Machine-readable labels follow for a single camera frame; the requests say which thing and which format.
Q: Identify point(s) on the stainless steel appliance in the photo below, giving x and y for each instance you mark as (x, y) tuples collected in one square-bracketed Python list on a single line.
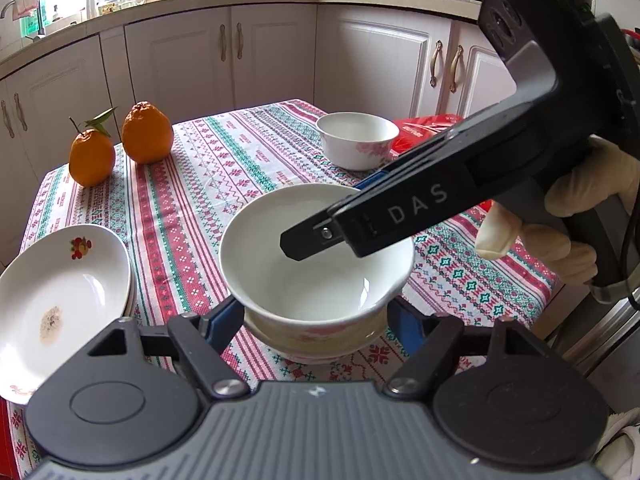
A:
[(595, 340)]

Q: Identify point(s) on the red cardboard box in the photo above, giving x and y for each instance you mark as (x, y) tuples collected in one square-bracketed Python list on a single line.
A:
[(420, 130)]

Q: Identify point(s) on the person's right hand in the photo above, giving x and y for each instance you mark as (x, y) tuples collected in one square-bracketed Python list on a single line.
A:
[(590, 175)]

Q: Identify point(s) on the white bowl pink floral print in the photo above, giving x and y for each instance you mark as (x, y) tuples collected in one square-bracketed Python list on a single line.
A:
[(357, 140), (320, 342), (310, 280)]

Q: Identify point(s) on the patterned red green tablecloth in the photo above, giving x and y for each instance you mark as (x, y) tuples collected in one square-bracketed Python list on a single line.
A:
[(225, 160)]

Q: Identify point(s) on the white plate fruit print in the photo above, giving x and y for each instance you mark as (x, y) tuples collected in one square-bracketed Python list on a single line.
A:
[(130, 285), (75, 290)]

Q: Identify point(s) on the white kitchen cabinets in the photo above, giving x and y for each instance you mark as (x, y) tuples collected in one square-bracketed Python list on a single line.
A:
[(175, 60)]

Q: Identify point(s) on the metal sink faucet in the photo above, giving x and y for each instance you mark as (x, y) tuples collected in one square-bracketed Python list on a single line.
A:
[(35, 20)]

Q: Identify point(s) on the orange with green leaf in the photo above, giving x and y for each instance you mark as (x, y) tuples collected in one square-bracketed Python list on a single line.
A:
[(92, 157)]

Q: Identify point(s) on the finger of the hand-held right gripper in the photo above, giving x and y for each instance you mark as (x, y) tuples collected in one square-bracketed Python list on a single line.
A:
[(310, 237), (372, 181)]

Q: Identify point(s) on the bumpy orange without leaf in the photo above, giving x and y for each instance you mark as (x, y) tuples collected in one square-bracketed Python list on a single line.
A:
[(147, 135)]

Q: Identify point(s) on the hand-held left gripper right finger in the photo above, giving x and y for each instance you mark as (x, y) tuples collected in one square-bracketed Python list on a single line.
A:
[(400, 322)]

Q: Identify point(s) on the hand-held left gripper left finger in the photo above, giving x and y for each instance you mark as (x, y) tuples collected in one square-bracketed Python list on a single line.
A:
[(222, 317)]

